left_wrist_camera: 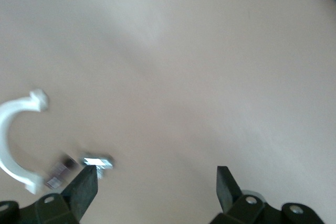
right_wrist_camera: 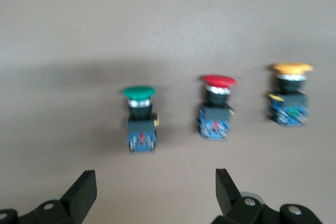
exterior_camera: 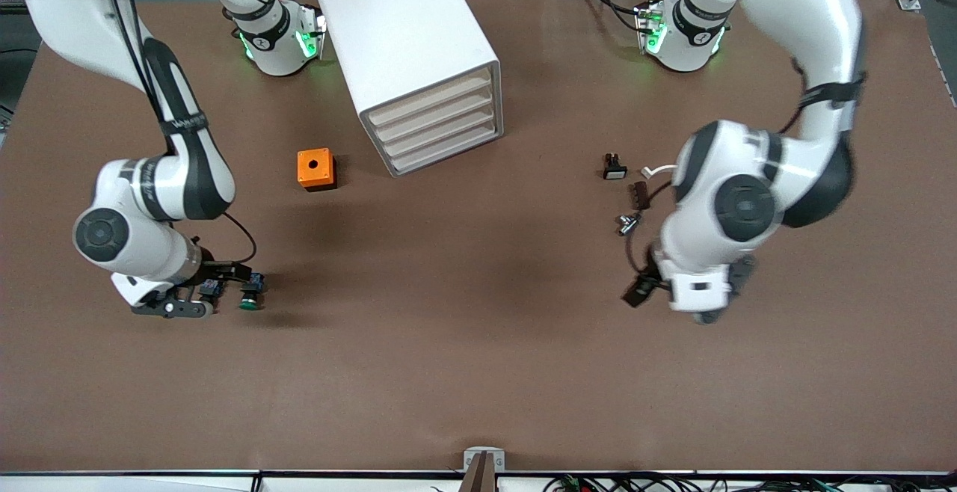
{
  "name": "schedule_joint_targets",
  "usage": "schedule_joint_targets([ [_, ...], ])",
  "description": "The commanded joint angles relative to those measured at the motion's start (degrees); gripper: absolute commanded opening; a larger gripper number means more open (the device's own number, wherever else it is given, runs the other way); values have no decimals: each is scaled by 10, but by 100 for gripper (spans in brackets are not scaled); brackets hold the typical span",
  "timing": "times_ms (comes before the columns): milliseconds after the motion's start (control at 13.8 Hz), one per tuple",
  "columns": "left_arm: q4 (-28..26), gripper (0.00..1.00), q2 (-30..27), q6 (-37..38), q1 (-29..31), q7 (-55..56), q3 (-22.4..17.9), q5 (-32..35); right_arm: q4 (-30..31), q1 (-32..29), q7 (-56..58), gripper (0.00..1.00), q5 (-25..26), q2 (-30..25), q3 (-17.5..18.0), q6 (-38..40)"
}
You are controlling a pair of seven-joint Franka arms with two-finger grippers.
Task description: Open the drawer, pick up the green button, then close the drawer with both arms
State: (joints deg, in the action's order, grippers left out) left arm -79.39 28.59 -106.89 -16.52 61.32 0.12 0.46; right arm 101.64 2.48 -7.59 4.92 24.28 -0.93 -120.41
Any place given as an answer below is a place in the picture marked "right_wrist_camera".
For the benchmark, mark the yellow mushroom push button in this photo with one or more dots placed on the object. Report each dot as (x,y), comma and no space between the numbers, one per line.
(290,103)

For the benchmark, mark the green mushroom push button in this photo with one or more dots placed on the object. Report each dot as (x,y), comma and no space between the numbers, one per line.
(140,124)

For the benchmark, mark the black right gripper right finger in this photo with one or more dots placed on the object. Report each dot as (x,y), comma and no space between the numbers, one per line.
(227,192)

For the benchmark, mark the red mushroom push button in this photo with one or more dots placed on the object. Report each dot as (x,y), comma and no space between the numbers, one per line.
(216,113)

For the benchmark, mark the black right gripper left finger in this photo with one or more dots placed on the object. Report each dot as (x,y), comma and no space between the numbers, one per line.
(78,195)

